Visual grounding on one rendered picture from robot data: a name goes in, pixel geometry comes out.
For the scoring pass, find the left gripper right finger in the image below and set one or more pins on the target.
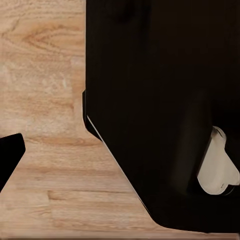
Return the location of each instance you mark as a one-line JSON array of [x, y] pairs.
[[232, 148]]

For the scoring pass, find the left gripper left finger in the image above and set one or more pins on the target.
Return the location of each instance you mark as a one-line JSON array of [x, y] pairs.
[[12, 148]]

